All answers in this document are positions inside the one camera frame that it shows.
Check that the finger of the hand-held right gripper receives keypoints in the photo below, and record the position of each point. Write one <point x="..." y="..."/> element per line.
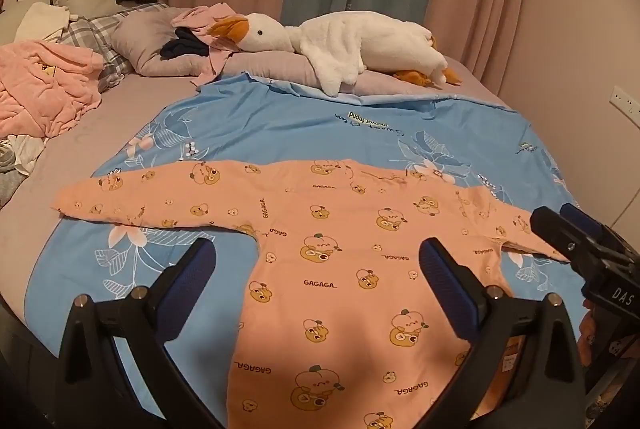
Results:
<point x="552" y="231"/>
<point x="580" y="215"/>

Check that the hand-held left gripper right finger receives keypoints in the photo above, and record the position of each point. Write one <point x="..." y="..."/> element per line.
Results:
<point x="440" y="279"/>

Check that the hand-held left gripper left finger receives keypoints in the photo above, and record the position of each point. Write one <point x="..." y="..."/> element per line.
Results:
<point x="195" y="269"/>

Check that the orange printed baby top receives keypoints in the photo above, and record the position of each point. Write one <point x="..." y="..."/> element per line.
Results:
<point x="320" y="299"/>

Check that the mauve bed sheet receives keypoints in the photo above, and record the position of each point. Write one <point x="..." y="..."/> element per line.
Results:
<point x="75" y="159"/>

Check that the blue floral blanket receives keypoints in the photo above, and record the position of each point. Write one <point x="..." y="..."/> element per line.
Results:
<point x="300" y="124"/>

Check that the small white cloth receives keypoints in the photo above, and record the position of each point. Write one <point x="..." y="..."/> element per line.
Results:
<point x="25" y="149"/>

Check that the mauve pillow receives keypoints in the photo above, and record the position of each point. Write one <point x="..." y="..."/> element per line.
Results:
<point x="280" y="64"/>
<point x="140" y="39"/>

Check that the navy cloth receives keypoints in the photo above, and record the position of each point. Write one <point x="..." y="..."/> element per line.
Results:
<point x="182" y="46"/>

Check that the pink fluffy garment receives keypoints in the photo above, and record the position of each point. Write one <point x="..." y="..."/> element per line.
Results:
<point x="40" y="94"/>

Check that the white goose plush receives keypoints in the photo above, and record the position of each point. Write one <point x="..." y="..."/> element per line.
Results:
<point x="375" y="44"/>

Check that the thin pink garment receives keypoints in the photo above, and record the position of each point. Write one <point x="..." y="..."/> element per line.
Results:
<point x="200" y="16"/>

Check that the grey plaid pillow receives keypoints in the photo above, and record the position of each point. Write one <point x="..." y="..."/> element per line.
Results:
<point x="95" y="34"/>

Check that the cream garment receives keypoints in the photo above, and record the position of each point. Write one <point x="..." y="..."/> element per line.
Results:
<point x="40" y="21"/>

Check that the white wall socket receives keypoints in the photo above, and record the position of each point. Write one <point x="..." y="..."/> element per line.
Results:
<point x="625" y="104"/>

